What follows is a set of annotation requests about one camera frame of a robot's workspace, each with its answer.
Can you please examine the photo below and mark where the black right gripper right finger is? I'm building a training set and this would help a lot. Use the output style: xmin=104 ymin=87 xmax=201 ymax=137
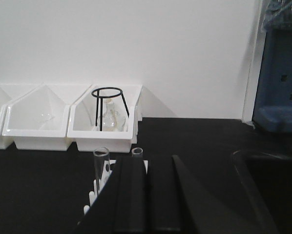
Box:
xmin=172 ymin=155 xmax=279 ymax=234

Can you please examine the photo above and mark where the clear glass test tube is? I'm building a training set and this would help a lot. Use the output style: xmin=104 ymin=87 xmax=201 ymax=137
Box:
xmin=131 ymin=147 xmax=144 ymax=162
xmin=93 ymin=147 xmax=111 ymax=194

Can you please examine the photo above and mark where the clear round glass flask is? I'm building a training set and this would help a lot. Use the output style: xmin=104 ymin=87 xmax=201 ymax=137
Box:
xmin=97 ymin=98 xmax=126 ymax=132

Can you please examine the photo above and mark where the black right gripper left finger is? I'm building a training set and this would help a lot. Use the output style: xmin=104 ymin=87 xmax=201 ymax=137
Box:
xmin=113 ymin=157 xmax=146 ymax=232

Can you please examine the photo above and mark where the blue pegboard drying rack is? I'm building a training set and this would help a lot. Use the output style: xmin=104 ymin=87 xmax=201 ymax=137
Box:
xmin=252 ymin=30 xmax=292 ymax=133

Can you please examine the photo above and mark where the plastic bag of pegs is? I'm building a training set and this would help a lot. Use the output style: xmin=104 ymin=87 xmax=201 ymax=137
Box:
xmin=261 ymin=0 xmax=292 ymax=32

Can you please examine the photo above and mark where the white test tube rack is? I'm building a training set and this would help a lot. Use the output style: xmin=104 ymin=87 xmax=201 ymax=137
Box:
xmin=77 ymin=159 xmax=149 ymax=225

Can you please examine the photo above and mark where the black wire tripod stand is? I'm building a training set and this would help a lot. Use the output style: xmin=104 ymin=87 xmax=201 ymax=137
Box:
xmin=91 ymin=87 xmax=130 ymax=132

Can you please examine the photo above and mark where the black sink basin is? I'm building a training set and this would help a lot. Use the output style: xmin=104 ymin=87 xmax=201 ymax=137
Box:
xmin=231 ymin=151 xmax=292 ymax=234

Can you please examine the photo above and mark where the white right storage bin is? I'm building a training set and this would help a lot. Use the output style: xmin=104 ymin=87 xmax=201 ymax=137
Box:
xmin=67 ymin=84 xmax=142 ymax=153

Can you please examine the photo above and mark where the white middle storage bin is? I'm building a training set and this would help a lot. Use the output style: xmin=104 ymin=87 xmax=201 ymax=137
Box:
xmin=1 ymin=83 xmax=93 ymax=151

